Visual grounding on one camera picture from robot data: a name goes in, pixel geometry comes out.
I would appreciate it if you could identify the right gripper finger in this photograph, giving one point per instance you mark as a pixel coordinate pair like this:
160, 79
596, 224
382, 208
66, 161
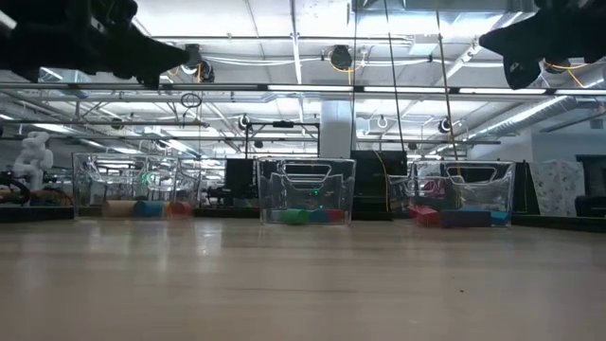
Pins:
504, 41

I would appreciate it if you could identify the blue long block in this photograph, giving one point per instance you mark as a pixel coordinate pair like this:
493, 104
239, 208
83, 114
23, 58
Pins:
499, 218

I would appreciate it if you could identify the purple long block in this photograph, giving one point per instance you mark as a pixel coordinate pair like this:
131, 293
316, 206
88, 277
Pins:
466, 218

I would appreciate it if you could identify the red long block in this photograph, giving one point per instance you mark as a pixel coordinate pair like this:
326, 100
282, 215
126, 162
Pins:
419, 209
430, 219

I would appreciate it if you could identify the small green block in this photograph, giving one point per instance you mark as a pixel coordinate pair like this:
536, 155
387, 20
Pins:
294, 216

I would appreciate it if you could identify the blue half cylinder block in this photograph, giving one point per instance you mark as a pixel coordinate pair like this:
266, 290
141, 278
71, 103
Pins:
319, 216

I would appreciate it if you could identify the red half cylinder block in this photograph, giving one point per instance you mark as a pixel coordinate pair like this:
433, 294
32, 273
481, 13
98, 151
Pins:
335, 215

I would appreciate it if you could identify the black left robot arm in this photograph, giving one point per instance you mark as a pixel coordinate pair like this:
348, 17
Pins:
42, 38

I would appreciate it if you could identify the clear plastic bin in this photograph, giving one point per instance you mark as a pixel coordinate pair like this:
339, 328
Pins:
274, 189
502, 189
123, 175

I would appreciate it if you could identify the small round ceiling fixture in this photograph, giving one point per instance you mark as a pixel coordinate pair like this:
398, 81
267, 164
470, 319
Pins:
445, 125

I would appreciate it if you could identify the black background monitor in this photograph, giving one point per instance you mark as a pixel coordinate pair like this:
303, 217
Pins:
239, 177

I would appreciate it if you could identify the white humanoid robot figure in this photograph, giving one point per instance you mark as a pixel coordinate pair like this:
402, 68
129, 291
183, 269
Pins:
33, 161

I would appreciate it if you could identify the white patterned panel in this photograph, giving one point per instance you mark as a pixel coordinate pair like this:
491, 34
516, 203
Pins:
556, 184

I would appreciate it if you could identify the grey overhead beam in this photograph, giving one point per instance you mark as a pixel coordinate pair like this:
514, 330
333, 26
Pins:
331, 88

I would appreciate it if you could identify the black curved machine part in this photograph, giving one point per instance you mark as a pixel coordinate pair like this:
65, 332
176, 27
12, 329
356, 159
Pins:
14, 187

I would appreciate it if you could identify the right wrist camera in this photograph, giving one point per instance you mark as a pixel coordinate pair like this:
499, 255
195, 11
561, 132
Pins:
521, 73

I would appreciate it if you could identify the silver air duct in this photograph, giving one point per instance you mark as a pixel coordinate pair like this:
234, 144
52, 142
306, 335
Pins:
521, 116

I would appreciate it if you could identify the black metal frame stand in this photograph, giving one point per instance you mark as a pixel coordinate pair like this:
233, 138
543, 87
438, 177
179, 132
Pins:
283, 124

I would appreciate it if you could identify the black aluminium table frame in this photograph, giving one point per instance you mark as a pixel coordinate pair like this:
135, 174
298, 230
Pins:
227, 213

